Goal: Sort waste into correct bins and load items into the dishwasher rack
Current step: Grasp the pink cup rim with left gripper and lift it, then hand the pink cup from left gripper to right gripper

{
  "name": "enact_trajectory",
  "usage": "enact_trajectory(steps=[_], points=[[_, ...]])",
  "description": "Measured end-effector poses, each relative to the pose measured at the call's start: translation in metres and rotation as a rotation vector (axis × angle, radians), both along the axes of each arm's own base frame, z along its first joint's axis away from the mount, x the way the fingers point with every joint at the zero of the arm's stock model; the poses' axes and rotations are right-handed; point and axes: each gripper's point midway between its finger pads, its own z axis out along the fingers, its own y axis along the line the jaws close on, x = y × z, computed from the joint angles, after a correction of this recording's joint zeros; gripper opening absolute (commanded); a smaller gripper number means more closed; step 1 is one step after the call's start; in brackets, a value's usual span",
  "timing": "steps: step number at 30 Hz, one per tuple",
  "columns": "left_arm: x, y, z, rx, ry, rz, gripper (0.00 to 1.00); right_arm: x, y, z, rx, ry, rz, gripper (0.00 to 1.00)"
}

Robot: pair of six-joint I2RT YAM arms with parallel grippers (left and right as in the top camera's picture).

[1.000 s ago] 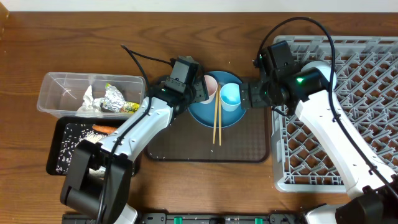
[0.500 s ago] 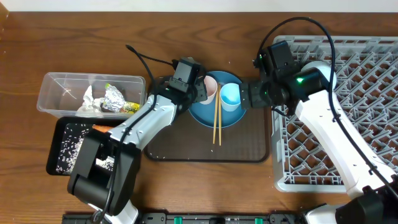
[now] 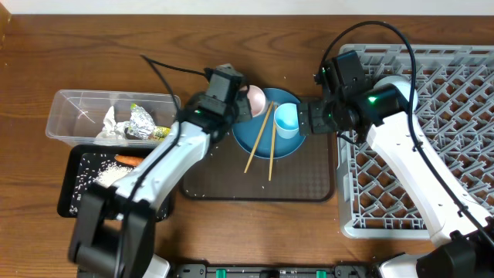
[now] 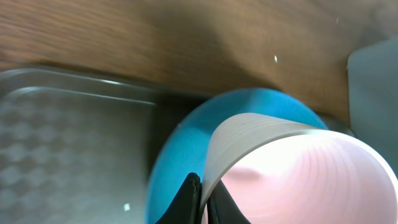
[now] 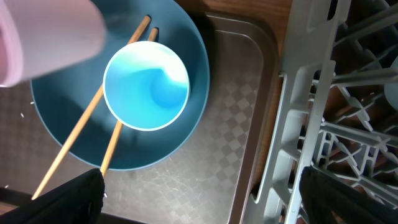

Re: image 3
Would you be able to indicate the dark blue plate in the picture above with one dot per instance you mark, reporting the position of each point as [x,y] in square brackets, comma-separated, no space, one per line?
[285,146]

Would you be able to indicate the wooden chopstick left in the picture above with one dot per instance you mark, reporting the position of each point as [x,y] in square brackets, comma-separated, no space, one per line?
[258,138]

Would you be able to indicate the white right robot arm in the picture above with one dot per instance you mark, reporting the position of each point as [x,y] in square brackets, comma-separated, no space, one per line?
[382,115]

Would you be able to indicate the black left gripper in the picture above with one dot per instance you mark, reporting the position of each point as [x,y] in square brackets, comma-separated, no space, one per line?
[241,98]

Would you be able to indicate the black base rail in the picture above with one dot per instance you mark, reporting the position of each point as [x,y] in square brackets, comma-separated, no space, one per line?
[197,270]

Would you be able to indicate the light blue plastic cup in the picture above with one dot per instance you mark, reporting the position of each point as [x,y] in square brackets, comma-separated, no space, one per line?
[286,120]

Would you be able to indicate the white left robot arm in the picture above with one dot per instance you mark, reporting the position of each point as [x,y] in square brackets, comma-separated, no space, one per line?
[114,231]

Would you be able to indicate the clear plastic waste bin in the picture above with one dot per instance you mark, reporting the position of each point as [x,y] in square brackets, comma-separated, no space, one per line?
[77,116]

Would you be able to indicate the orange carrot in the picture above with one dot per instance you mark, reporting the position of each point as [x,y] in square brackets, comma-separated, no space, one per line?
[128,160]

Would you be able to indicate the white napkin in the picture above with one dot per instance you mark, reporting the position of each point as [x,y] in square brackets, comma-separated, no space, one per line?
[112,129]

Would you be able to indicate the pile of white rice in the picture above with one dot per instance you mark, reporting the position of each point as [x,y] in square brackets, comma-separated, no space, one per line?
[110,173]

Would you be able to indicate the wooden chopstick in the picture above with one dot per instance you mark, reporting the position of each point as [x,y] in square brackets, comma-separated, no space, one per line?
[273,143]
[258,138]

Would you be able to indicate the grey plastic dishwasher rack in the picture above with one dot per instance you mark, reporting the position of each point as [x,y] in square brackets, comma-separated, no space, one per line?
[455,110]

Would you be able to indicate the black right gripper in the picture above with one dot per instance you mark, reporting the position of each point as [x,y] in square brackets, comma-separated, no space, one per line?
[319,124]

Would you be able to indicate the wooden chopstick right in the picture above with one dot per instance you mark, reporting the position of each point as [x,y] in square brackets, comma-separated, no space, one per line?
[273,143]

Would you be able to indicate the pink plastic cup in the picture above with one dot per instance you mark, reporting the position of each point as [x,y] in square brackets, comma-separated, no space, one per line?
[257,99]

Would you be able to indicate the silver foil wrapper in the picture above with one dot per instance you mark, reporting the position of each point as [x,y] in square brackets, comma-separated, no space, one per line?
[142,125]

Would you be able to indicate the brown plastic serving tray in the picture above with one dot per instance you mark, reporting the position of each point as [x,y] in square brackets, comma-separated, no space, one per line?
[226,173]

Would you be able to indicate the black waste tray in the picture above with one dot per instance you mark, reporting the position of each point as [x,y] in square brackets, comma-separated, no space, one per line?
[85,164]

